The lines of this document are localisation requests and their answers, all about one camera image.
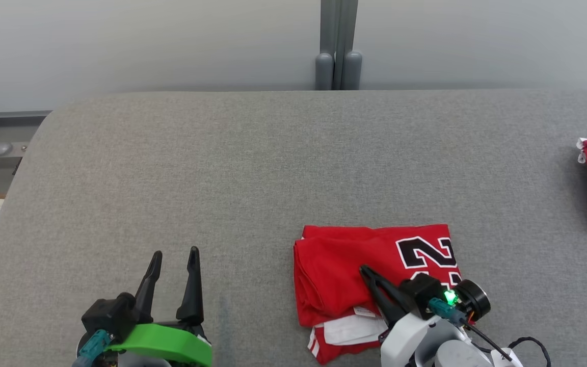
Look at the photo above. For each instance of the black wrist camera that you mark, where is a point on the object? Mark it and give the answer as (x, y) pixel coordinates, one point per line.
(421, 288)
(110, 311)

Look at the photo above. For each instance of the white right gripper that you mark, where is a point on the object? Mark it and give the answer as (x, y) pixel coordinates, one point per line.
(405, 341)

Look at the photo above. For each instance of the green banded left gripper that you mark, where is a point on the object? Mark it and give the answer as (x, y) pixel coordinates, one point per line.
(171, 339)

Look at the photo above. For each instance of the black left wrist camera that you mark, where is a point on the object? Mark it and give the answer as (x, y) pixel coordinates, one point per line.
(110, 311)

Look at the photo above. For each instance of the red white printed jersey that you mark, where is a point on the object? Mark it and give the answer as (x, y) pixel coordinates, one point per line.
(334, 275)

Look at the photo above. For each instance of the grey double metal post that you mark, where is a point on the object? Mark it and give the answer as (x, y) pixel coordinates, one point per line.
(326, 30)

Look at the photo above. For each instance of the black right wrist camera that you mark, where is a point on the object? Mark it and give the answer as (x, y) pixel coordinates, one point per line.
(421, 288)

